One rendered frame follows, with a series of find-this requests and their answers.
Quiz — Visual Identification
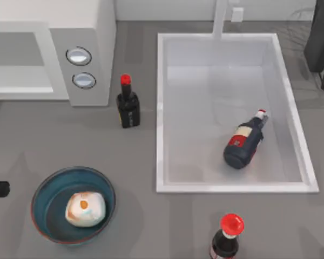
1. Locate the dark bottle red white label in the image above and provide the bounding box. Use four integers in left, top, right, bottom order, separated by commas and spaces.
222, 108, 269, 171

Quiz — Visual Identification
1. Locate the white wall socket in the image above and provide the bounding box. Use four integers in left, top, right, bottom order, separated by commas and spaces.
231, 7, 244, 23

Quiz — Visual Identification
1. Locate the blue bowl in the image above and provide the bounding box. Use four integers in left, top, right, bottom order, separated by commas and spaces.
30, 166, 117, 246

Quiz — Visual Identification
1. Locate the white round bread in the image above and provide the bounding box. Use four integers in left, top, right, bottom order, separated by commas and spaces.
65, 190, 107, 228

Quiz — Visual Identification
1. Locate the small microwave knob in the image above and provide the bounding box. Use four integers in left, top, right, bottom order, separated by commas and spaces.
71, 72, 97, 89

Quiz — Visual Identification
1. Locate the dark round bottle red cap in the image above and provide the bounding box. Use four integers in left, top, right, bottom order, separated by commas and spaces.
208, 213, 245, 259

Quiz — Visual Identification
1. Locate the square black bottle red cap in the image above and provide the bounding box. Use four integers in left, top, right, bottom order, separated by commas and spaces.
116, 74, 141, 129

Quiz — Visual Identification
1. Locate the white sink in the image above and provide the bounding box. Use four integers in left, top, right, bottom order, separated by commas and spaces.
156, 32, 320, 194

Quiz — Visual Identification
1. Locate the pale microwave oven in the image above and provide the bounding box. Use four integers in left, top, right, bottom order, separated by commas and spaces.
0, 0, 117, 107

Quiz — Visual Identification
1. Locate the large microwave knob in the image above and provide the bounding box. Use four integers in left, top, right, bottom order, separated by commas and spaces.
65, 46, 93, 66

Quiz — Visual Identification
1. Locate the white tall tap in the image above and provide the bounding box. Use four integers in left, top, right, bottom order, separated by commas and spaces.
212, 0, 228, 40

